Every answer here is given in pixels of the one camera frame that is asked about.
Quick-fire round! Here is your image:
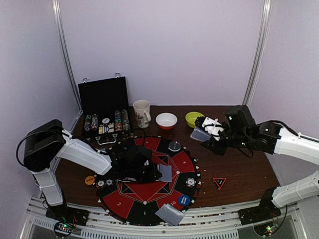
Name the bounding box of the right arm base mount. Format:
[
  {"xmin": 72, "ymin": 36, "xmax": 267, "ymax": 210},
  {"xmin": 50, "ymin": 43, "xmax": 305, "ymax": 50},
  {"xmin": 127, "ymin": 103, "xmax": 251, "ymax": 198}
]
[{"xmin": 238, "ymin": 204, "xmax": 281, "ymax": 225}]

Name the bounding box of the white orange bowl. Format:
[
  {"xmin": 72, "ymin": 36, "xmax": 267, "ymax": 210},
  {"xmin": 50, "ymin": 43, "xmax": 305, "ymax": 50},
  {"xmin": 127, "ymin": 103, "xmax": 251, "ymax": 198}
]
[{"xmin": 156, "ymin": 113, "xmax": 177, "ymax": 130}]

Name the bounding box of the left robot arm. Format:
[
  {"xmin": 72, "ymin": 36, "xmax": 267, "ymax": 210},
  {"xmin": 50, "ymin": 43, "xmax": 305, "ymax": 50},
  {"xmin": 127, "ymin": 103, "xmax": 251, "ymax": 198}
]
[{"xmin": 15, "ymin": 119, "xmax": 162, "ymax": 221}]

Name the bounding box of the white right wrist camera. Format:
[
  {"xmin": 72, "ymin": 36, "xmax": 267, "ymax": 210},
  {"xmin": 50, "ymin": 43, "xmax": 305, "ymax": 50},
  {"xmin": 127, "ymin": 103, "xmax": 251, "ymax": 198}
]
[{"xmin": 195, "ymin": 117, "xmax": 224, "ymax": 141}]

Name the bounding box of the grey card deck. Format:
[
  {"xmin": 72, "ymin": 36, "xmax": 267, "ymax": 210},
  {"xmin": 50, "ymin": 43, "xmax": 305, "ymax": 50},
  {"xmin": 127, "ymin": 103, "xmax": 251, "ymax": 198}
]
[{"xmin": 190, "ymin": 127, "xmax": 211, "ymax": 142}]

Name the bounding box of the round red black poker mat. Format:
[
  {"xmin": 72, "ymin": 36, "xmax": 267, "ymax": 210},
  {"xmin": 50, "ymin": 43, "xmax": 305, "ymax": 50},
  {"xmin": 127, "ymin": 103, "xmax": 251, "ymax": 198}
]
[{"xmin": 94, "ymin": 136, "xmax": 201, "ymax": 226}]

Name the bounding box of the lime green bowl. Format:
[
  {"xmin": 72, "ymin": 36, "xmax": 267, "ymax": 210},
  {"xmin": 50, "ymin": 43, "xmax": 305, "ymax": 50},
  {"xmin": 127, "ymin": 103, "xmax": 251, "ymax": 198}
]
[{"xmin": 185, "ymin": 112, "xmax": 204, "ymax": 128}]

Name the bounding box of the white floral ceramic mug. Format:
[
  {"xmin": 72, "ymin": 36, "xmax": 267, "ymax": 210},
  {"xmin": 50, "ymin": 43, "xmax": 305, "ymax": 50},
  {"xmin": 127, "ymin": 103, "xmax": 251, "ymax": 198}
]
[{"xmin": 133, "ymin": 100, "xmax": 152, "ymax": 128}]

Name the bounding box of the orange big blind button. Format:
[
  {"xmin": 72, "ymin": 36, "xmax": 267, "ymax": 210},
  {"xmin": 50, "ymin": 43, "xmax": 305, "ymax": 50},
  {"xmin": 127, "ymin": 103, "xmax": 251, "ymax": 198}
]
[{"xmin": 85, "ymin": 175, "xmax": 95, "ymax": 186}]

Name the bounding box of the right aluminium frame post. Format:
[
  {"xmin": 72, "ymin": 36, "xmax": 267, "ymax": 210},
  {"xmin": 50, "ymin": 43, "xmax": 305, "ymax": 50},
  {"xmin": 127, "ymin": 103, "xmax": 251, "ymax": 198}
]
[{"xmin": 242, "ymin": 0, "xmax": 272, "ymax": 106}]

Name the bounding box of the black red triangular marker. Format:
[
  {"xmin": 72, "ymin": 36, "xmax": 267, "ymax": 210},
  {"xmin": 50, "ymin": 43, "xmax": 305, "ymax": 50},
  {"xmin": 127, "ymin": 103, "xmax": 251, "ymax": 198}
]
[{"xmin": 212, "ymin": 178, "xmax": 227, "ymax": 190}]

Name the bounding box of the aluminium frame post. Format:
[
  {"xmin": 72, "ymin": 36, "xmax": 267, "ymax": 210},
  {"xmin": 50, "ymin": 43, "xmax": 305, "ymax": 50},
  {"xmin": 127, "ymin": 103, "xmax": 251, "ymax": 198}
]
[
  {"xmin": 51, "ymin": 0, "xmax": 83, "ymax": 114},
  {"xmin": 242, "ymin": 0, "xmax": 272, "ymax": 106}
]

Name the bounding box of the left aluminium frame post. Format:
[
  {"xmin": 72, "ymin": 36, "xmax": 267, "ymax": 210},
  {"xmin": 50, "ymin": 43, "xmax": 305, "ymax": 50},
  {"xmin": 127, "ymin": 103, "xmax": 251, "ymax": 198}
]
[{"xmin": 51, "ymin": 0, "xmax": 83, "ymax": 114}]

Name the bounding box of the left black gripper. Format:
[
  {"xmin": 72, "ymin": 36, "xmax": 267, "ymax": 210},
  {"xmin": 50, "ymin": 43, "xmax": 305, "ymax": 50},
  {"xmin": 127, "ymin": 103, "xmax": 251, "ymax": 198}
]
[{"xmin": 127, "ymin": 161, "xmax": 162, "ymax": 184}]

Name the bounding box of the black poker chip case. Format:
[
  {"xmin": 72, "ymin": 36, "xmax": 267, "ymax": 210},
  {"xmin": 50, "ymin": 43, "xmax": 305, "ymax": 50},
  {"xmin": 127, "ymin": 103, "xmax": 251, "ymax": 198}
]
[{"xmin": 78, "ymin": 76, "xmax": 132, "ymax": 141}]

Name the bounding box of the stack of poker chips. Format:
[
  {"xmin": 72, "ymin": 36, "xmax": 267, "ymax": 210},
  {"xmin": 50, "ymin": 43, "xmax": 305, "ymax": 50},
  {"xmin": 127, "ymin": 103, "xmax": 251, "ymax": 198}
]
[{"xmin": 185, "ymin": 178, "xmax": 196, "ymax": 188}]

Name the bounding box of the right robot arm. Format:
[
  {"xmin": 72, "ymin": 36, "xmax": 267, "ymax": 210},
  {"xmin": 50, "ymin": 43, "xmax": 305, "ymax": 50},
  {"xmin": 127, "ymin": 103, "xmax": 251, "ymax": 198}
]
[{"xmin": 195, "ymin": 105, "xmax": 319, "ymax": 220}]

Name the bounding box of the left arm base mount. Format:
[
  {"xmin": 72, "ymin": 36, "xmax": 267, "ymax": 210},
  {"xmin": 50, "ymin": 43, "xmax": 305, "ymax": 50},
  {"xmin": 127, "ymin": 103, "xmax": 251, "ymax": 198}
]
[{"xmin": 45, "ymin": 204, "xmax": 89, "ymax": 226}]

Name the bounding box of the blue small blind button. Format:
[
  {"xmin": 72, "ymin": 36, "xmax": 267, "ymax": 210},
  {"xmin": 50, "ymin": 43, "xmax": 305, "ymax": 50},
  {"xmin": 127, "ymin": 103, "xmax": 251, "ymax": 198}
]
[{"xmin": 178, "ymin": 195, "xmax": 190, "ymax": 206}]

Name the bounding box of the face-down cards front edge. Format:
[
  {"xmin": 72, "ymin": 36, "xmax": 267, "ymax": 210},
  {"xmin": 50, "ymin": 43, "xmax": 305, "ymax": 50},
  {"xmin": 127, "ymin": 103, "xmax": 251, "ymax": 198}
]
[{"xmin": 155, "ymin": 204, "xmax": 184, "ymax": 226}]

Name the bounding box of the white dealer chip in case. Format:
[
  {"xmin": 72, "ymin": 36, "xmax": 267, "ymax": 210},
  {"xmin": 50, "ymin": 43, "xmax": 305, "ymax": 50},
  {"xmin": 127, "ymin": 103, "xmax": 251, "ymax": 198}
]
[{"xmin": 102, "ymin": 118, "xmax": 110, "ymax": 124}]

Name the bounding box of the clear dealer button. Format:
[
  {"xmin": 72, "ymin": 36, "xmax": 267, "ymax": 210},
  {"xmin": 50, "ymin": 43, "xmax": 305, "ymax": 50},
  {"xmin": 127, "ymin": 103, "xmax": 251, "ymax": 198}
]
[{"xmin": 168, "ymin": 141, "xmax": 181, "ymax": 152}]

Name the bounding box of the aluminium front rail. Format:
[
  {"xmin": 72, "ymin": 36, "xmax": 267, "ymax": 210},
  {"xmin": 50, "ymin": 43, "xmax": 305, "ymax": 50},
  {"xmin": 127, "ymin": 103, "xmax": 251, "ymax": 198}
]
[{"xmin": 19, "ymin": 196, "xmax": 307, "ymax": 239}]

